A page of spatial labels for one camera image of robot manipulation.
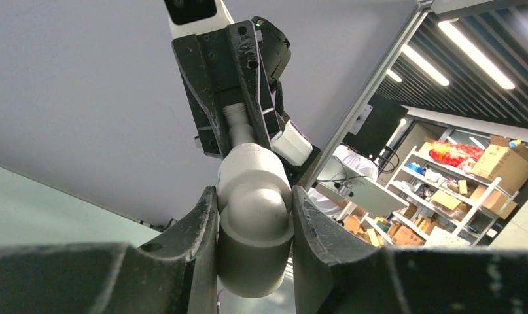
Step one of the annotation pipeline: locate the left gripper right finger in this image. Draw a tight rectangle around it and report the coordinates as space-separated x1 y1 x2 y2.
292 186 382 313

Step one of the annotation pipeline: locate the white elbow fitting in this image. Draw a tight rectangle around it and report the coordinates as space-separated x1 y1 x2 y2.
217 143 294 298

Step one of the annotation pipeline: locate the ceiling light strip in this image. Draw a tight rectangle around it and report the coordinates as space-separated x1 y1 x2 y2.
438 21 516 90

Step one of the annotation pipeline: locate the storage shelf with boxes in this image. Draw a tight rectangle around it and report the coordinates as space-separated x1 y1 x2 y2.
382 136 528 246

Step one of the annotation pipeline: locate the white plastic faucet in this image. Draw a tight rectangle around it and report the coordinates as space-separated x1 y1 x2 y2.
223 103 256 147

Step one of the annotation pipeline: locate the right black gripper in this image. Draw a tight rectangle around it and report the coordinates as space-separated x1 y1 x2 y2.
171 20 286 158

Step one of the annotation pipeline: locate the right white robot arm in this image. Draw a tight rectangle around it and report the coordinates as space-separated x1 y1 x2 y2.
171 16 320 185

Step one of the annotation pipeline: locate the black monitor screen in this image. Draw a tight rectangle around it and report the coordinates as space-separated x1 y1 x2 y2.
342 94 408 160

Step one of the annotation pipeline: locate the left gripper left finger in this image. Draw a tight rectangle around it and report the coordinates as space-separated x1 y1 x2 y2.
139 186 218 313

